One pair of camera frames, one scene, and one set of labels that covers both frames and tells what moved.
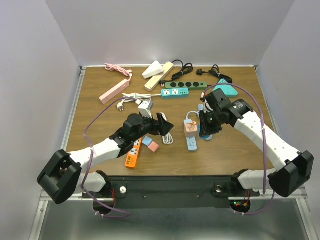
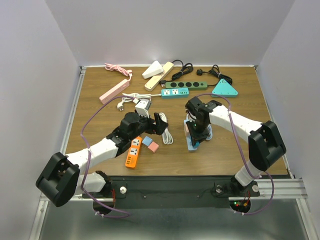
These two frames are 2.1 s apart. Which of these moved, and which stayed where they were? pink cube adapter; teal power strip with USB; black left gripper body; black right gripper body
Moved: black right gripper body
Stayed: teal power strip with USB; black left gripper body; pink cube adapter
